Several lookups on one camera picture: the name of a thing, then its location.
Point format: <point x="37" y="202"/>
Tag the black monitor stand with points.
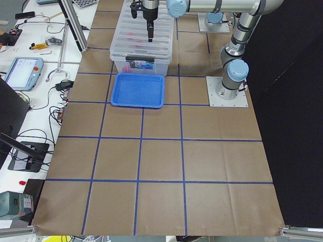
<point x="26" y="156"/>

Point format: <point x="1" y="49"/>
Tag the metal grabber tool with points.
<point x="59" y="69"/>

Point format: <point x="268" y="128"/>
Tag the red block with peg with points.
<point x="126" y="69"/>

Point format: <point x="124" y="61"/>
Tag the black phone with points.
<point x="24" y="15"/>

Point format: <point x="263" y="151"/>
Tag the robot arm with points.
<point x="235" y="69"/>
<point x="214" y="18"/>

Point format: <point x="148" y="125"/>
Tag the clear plastic box lid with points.
<point x="160" y="47"/>

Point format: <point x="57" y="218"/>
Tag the green box device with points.
<point x="15" y="205"/>

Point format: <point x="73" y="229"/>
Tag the yellow black tool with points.
<point x="38" y="46"/>

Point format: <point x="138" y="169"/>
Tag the blue plastic tray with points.
<point x="138" y="90"/>

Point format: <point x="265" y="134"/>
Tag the teach pendant tablet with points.
<point x="24" y="73"/>

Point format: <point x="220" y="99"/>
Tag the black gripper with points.
<point x="149" y="13"/>

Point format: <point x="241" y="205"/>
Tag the clear plastic storage box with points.
<point x="159" y="67"/>

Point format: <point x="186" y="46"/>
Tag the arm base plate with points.
<point x="222" y="28"/>
<point x="219" y="96"/>

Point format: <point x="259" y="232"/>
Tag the black box latch handle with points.
<point x="140" y="58"/>

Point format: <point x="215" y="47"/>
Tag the aluminium frame post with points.
<point x="74" y="24"/>

